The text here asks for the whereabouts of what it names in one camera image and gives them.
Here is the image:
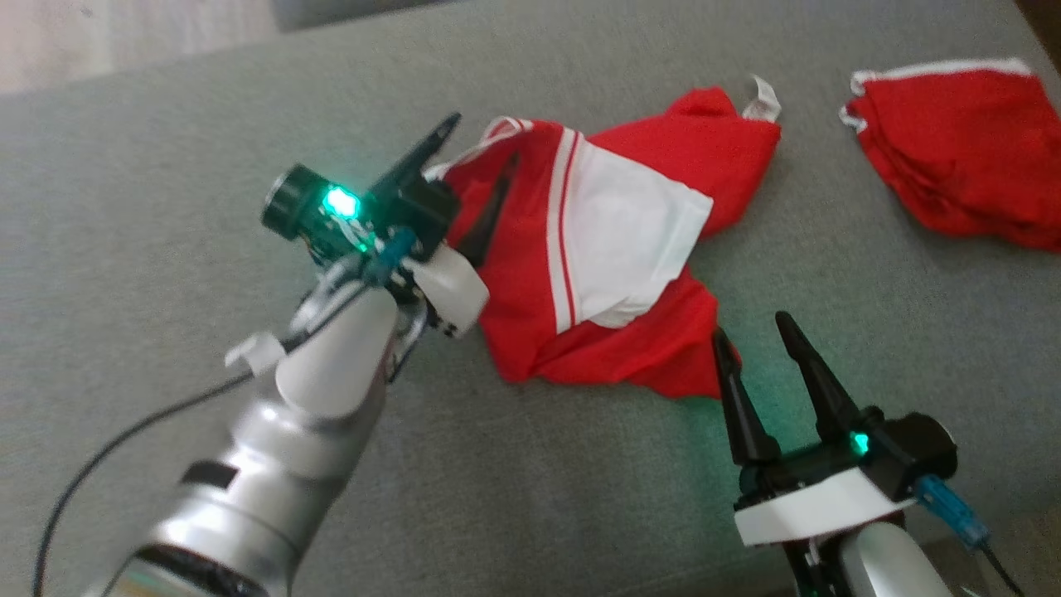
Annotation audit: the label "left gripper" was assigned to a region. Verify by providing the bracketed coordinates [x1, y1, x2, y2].
[260, 112, 520, 337]

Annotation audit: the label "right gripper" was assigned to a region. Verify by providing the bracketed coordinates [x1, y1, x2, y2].
[712, 310, 959, 549]

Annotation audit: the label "red and white jersey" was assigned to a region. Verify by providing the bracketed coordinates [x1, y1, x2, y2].
[425, 75, 782, 401]

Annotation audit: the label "red shorts with white panel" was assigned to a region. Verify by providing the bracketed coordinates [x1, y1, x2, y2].
[839, 57, 1061, 254]

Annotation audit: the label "grey fabric sofa seat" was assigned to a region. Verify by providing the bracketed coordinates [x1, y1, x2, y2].
[0, 0, 1061, 597]

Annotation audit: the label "blue cable connector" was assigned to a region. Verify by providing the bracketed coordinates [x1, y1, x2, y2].
[363, 227, 417, 288]
[912, 473, 992, 550]

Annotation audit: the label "white cable clip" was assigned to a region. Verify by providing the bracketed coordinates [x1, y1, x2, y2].
[225, 331, 288, 376]

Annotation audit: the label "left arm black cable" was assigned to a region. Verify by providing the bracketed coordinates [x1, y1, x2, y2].
[31, 328, 349, 597]

